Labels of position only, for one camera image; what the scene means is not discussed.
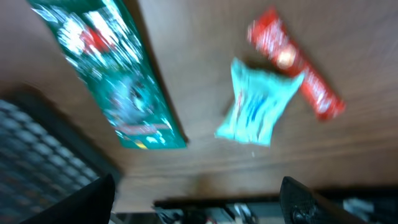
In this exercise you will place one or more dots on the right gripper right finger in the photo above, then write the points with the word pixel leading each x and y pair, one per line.
pixel 301 205

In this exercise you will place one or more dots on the green 3M gloves packet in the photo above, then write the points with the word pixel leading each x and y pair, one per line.
pixel 100 40

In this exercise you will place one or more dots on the mint green wipes packet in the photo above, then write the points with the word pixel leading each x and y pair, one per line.
pixel 260 98

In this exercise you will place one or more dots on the red sachet pack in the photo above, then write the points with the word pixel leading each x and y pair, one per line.
pixel 270 37

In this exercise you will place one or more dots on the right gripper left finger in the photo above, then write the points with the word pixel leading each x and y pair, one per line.
pixel 90 205

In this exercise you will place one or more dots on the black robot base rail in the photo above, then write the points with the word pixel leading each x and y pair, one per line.
pixel 372 205

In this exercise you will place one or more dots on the grey plastic mesh basket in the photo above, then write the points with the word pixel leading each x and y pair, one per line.
pixel 43 159

